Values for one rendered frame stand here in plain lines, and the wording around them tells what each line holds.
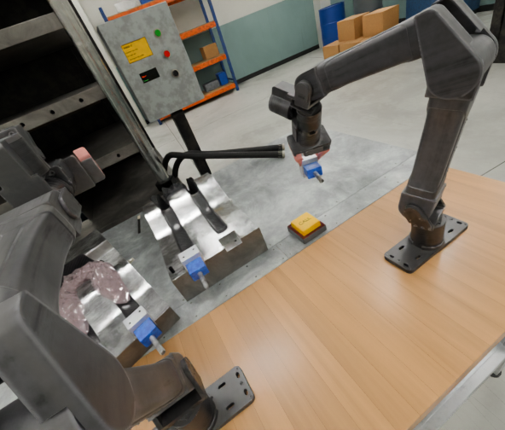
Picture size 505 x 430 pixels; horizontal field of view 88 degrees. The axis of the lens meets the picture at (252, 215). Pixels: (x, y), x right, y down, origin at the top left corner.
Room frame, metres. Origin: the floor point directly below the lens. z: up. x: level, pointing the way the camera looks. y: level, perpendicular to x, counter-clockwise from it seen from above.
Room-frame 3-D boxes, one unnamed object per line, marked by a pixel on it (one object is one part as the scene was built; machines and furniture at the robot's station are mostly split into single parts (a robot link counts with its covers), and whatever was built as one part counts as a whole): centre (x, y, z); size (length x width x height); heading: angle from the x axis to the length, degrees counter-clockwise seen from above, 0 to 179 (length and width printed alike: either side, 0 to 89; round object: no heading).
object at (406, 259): (0.38, -0.35, 0.84); 0.20 x 0.07 x 0.08; 106
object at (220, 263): (0.75, 0.19, 0.87); 0.50 x 0.26 x 0.14; 16
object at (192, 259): (0.47, 0.17, 0.89); 0.13 x 0.05 x 0.05; 16
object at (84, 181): (0.47, 0.30, 1.20); 0.10 x 0.07 x 0.07; 106
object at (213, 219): (0.73, 0.19, 0.92); 0.35 x 0.16 x 0.09; 16
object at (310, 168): (0.63, -0.21, 0.93); 0.13 x 0.05 x 0.05; 176
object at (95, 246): (0.57, 0.51, 0.85); 0.50 x 0.26 x 0.11; 33
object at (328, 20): (7.16, -3.47, 0.44); 0.59 x 0.59 x 0.88
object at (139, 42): (1.48, 0.17, 0.73); 0.30 x 0.22 x 1.47; 106
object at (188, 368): (0.22, 0.23, 0.90); 0.09 x 0.06 x 0.06; 106
